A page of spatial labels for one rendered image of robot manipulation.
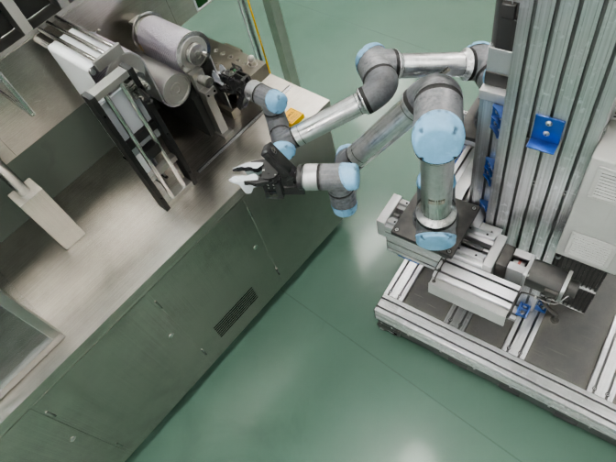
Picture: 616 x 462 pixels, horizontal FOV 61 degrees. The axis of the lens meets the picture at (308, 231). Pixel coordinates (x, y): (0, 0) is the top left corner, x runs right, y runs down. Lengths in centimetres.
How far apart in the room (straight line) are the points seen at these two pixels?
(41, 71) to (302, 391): 166
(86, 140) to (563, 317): 203
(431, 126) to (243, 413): 170
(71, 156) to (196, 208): 57
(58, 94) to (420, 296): 164
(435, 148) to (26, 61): 139
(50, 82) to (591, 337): 224
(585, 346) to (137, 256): 173
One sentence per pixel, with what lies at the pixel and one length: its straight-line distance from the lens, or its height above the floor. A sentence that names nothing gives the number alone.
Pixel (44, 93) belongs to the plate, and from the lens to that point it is 212.
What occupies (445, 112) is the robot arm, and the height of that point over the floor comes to 146.
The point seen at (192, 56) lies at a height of 126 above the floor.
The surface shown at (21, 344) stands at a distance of 185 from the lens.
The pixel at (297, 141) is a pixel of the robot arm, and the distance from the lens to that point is 183.
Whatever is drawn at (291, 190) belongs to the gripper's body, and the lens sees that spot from 150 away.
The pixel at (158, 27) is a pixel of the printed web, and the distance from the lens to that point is 205.
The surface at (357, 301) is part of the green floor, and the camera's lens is 260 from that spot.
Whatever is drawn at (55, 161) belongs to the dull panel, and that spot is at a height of 102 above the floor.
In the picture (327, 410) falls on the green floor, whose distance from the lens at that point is 244.
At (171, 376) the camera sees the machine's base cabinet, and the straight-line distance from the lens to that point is 236.
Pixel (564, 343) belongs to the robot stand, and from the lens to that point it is 235.
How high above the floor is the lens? 233
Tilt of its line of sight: 55 degrees down
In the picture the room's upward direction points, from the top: 19 degrees counter-clockwise
